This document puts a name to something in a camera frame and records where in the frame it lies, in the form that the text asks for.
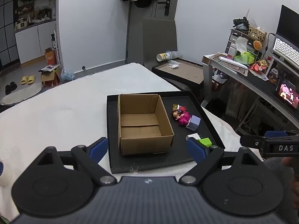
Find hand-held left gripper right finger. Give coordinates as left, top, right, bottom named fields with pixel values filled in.
left=179, top=135, right=263, bottom=185

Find white floor rug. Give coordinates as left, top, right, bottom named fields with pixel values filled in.
left=0, top=82, right=42, bottom=105

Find pink doll figurine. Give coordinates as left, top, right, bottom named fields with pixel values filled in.
left=173, top=111, right=192, bottom=126

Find blue plastic bag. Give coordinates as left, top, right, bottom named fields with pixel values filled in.
left=61, top=69, right=75, bottom=82

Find white face mask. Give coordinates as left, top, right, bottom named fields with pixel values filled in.
left=167, top=60, right=182, bottom=69

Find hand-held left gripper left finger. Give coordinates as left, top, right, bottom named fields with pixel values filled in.
left=37, top=137, right=117, bottom=185

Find person's grey clothing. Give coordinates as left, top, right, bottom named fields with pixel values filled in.
left=263, top=157, right=295, bottom=207

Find white keyboard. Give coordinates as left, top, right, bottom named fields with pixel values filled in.
left=272, top=38, right=299, bottom=69

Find paper cup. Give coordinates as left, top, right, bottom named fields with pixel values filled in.
left=156, top=51, right=183, bottom=62

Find dark side table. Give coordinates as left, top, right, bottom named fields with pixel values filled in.
left=152, top=58, right=204, bottom=91

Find black shallow tray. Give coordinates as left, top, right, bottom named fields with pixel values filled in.
left=106, top=91, right=226, bottom=174

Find black monitor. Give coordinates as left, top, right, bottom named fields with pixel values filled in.
left=276, top=5, right=299, bottom=52

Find clothes under desk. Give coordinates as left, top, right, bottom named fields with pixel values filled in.
left=211, top=71, right=241, bottom=118

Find black stand pole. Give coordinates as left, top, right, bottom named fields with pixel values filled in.
left=125, top=1, right=132, bottom=64

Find pair of black slippers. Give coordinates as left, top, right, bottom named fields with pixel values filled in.
left=5, top=82, right=18, bottom=95

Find brown cardboard box with flaps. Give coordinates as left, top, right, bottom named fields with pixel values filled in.
left=38, top=64, right=61, bottom=88

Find purple rabbit cube toy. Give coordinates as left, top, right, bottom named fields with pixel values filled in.
left=186, top=115, right=201, bottom=131

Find white tissue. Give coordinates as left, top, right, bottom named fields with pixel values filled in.
left=235, top=37, right=247, bottom=55

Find small lit screen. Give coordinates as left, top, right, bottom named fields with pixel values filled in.
left=277, top=82, right=299, bottom=110

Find white paper roll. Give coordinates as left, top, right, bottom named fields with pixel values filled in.
left=218, top=56, right=248, bottom=70

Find black framed sliding door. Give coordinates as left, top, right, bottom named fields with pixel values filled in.
left=0, top=0, right=20, bottom=73

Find orange cardboard box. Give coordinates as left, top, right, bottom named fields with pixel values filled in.
left=45, top=48, right=58, bottom=65

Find grey desk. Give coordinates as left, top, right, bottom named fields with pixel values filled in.
left=202, top=54, right=299, bottom=132

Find small brown figurine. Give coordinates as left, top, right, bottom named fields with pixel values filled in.
left=269, top=68, right=280, bottom=84

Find black door handle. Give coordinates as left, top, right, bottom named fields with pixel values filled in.
left=158, top=0, right=172, bottom=16

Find grey leaning board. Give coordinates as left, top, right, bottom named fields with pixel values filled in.
left=142, top=17, right=177, bottom=71

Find grey drawer organizer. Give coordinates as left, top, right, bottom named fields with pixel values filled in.
left=225, top=29, right=263, bottom=60

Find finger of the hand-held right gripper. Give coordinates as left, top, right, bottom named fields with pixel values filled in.
left=240, top=134, right=266, bottom=149
left=265, top=130, right=299, bottom=139

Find white cabinet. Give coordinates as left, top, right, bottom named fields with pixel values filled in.
left=14, top=0, right=58, bottom=64

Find woven basket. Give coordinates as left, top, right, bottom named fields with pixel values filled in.
left=248, top=24, right=267, bottom=42

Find green cube box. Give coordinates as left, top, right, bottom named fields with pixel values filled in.
left=197, top=138, right=212, bottom=148

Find green plastic bag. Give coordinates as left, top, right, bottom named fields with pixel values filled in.
left=234, top=51, right=255, bottom=65

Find person's right hand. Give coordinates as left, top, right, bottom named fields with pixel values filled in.
left=281, top=157, right=299, bottom=213

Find black item on organizer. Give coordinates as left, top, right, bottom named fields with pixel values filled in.
left=233, top=17, right=249, bottom=30

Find red snack packet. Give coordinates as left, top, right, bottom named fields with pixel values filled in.
left=249, top=59, right=269, bottom=78

